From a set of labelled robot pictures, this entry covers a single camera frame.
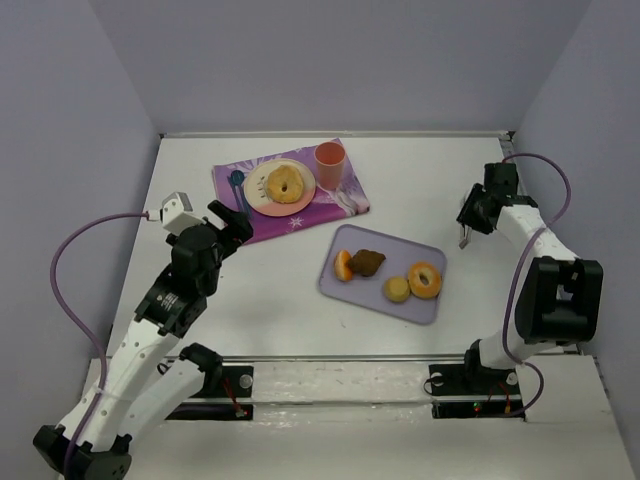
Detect metal serving tongs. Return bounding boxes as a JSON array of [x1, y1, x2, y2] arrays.
[[458, 225, 473, 250]]

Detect large yellow ring bread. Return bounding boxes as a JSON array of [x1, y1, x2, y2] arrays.
[[266, 165, 305, 204]]

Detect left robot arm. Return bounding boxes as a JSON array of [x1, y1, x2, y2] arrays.
[[33, 192, 253, 479]]

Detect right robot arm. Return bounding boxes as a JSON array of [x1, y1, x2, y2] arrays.
[[456, 159, 604, 386]]

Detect dark blue plastic knife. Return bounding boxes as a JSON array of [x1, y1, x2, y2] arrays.
[[228, 177, 240, 210]]

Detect dark blue plastic fork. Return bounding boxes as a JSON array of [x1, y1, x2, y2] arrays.
[[235, 184, 252, 219]]

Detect dark blue plastic spoon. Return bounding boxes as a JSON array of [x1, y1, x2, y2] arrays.
[[230, 170, 245, 187]]

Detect cream and pink plate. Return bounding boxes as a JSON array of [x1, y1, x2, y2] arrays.
[[243, 158, 316, 217]]

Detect glazed orange donut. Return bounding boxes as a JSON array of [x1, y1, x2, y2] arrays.
[[408, 262, 442, 300]]

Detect orange sesame bun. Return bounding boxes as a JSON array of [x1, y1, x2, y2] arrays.
[[333, 250, 353, 282]]

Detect small round yellow bun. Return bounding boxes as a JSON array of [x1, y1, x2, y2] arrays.
[[383, 276, 411, 303]]

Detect pink plastic cup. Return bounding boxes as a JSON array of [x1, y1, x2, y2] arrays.
[[314, 141, 346, 190]]

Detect brown chocolate pastry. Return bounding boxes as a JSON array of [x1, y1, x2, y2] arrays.
[[347, 249, 386, 277]]

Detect lavender serving tray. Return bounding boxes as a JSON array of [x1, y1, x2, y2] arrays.
[[318, 224, 447, 325]]

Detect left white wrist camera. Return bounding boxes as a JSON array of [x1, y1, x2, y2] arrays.
[[160, 191, 204, 236]]

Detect metal table edge rail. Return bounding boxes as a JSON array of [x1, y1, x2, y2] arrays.
[[160, 130, 511, 140]]

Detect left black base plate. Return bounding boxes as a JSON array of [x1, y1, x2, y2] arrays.
[[166, 365, 254, 421]]

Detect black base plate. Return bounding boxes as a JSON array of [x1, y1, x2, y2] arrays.
[[423, 363, 524, 419], [166, 365, 254, 421]]

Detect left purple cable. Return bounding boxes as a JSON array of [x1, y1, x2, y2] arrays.
[[49, 211, 151, 476]]

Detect purple cable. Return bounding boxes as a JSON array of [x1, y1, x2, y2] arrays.
[[49, 211, 151, 476], [499, 152, 572, 417]]

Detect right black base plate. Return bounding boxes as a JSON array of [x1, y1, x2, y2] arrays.
[[423, 363, 524, 419]]

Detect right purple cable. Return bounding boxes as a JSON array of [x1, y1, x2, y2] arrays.
[[499, 152, 572, 417]]

